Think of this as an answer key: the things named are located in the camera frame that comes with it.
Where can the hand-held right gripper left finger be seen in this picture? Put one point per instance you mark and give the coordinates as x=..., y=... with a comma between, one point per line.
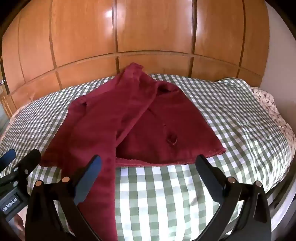
x=91, y=172

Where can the green white checked bed sheet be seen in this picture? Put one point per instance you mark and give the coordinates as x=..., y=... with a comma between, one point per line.
x=231, y=120

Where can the floral quilt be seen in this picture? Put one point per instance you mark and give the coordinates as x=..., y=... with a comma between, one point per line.
x=277, y=111

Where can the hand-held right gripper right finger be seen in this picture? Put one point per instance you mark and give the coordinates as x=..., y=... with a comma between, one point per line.
x=208, y=176

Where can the dark red cardigan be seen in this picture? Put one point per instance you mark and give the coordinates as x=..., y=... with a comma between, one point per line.
x=129, y=120

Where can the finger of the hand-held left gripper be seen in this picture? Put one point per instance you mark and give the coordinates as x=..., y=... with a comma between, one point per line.
x=31, y=160
x=8, y=156

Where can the person's left hand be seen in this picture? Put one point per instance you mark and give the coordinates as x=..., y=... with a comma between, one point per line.
x=19, y=223

